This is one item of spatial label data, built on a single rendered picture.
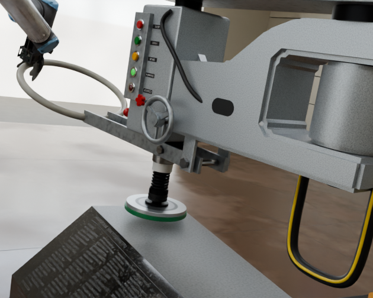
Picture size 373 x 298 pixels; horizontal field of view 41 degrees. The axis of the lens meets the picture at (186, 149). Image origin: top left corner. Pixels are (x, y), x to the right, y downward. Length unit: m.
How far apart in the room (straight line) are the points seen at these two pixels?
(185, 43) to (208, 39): 0.10
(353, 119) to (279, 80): 0.24
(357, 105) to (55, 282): 1.03
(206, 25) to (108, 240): 0.74
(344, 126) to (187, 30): 0.62
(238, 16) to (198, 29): 8.30
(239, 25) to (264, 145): 8.67
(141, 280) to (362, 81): 0.76
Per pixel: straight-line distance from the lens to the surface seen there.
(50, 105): 2.01
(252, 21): 10.11
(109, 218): 1.72
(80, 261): 1.63
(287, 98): 1.35
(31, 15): 1.81
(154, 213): 1.65
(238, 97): 1.34
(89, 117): 1.99
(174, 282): 1.33
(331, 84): 1.19
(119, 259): 1.51
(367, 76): 1.16
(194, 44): 1.58
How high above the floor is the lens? 1.44
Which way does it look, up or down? 10 degrees down
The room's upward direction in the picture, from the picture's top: 10 degrees clockwise
